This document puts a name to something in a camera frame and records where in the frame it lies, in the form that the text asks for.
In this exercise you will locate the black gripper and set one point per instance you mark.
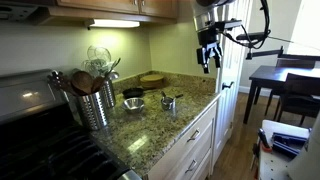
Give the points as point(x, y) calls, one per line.
point(209, 48)

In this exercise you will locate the large steel measuring pot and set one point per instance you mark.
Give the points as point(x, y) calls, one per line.
point(171, 104)

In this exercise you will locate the small steel measuring pot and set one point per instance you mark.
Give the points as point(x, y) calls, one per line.
point(165, 97)

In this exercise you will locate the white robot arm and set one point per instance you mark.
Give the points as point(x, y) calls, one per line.
point(208, 28)

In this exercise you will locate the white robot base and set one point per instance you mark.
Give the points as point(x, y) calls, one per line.
point(306, 165)

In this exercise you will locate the white cabinet door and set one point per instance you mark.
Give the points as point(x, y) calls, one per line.
point(229, 74)

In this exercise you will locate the round wooden boards stack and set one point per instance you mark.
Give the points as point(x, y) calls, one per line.
point(152, 81)

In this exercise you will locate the dark wooden dining table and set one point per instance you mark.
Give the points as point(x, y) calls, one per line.
point(270, 77)

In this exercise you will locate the black cast iron skillet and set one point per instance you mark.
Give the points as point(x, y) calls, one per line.
point(133, 92)

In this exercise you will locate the steel mixing bowl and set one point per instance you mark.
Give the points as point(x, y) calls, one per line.
point(133, 105)

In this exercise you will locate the wooden upper cabinets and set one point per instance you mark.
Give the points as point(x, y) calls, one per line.
point(82, 12)

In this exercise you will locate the dark wooden chair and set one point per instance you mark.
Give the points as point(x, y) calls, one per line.
point(299, 97)

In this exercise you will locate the white drawer cabinet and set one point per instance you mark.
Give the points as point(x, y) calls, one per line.
point(188, 157)

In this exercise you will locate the white cart with tools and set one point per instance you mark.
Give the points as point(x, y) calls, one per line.
point(277, 145)

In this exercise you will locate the rear steel utensil holder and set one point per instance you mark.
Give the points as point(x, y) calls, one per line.
point(108, 94)

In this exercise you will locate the steel utensil holder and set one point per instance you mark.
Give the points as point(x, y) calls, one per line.
point(92, 111)
point(108, 94)

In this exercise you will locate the under-cabinet light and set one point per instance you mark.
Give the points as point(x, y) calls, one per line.
point(107, 23)

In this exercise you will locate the front steel utensil holder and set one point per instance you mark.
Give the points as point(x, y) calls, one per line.
point(92, 111)

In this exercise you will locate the wooden spoon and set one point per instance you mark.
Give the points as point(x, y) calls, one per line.
point(82, 81)

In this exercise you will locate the black stove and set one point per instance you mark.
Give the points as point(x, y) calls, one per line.
point(40, 140)

